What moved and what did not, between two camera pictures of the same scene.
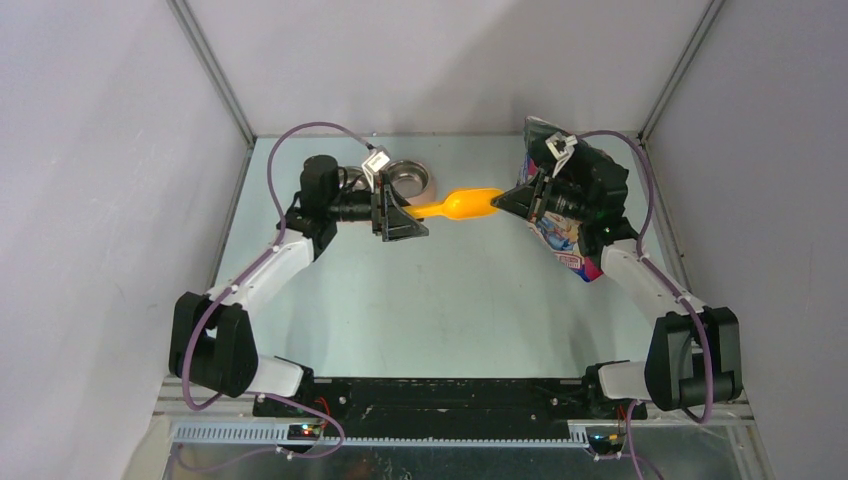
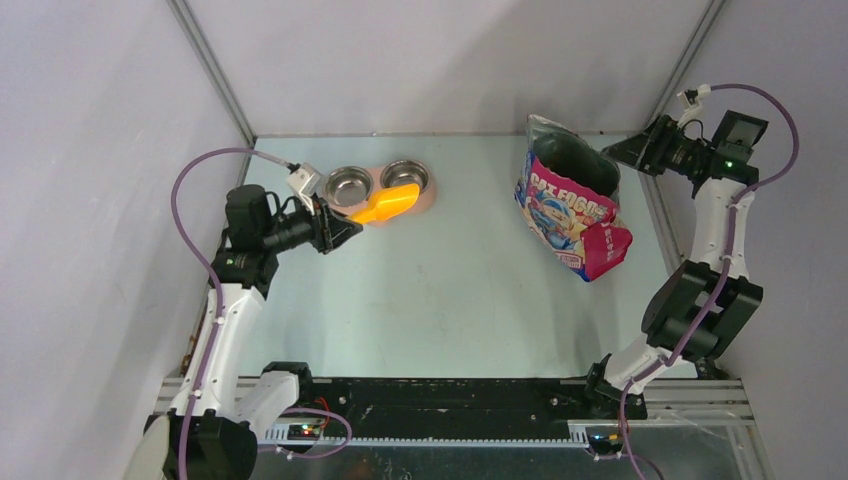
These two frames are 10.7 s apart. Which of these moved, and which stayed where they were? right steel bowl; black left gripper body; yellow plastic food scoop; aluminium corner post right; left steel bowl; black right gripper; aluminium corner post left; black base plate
Moved: black right gripper; black left gripper body; yellow plastic food scoop
Stayed: left steel bowl; aluminium corner post left; aluminium corner post right; black base plate; right steel bowl
